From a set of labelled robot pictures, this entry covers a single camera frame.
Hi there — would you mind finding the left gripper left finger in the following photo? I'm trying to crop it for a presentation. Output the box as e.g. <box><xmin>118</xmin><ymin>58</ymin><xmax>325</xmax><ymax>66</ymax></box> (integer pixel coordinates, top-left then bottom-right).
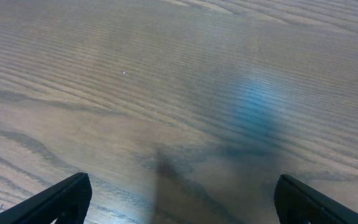
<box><xmin>0</xmin><ymin>172</ymin><xmax>92</xmax><ymax>224</ymax></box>

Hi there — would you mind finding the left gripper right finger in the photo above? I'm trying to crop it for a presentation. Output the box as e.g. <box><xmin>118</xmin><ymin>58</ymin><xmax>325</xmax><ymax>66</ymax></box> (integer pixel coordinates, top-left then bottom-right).
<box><xmin>273</xmin><ymin>174</ymin><xmax>358</xmax><ymax>224</ymax></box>

